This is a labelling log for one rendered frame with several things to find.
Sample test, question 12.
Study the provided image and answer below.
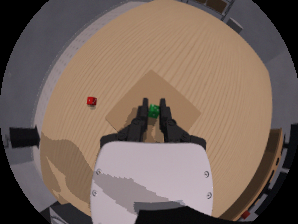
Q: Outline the tan square mat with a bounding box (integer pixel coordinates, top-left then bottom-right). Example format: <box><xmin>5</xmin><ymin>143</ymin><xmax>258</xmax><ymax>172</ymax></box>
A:
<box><xmin>105</xmin><ymin>69</ymin><xmax>201</xmax><ymax>143</ymax></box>

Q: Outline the green die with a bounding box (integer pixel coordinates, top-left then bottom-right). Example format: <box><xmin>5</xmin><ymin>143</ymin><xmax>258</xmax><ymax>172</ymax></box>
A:
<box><xmin>148</xmin><ymin>104</ymin><xmax>160</xmax><ymax>119</ymax></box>

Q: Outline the red die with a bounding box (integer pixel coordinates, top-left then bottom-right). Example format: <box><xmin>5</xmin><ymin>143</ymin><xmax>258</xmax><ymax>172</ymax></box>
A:
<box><xmin>87</xmin><ymin>97</ymin><xmax>97</xmax><ymax>105</ymax></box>

